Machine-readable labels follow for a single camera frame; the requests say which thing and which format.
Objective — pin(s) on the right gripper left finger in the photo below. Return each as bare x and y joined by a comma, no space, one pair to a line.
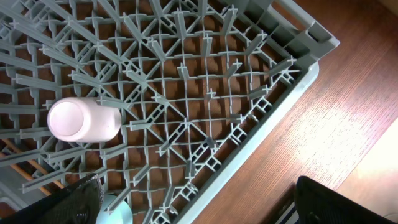
77,203

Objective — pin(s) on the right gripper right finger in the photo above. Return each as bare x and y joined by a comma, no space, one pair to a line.
317,204

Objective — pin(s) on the blue cup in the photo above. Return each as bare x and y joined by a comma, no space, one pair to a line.
121,215

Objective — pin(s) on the pink cup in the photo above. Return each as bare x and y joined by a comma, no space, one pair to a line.
75,119

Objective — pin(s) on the grey dishwasher rack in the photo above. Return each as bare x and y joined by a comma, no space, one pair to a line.
199,85

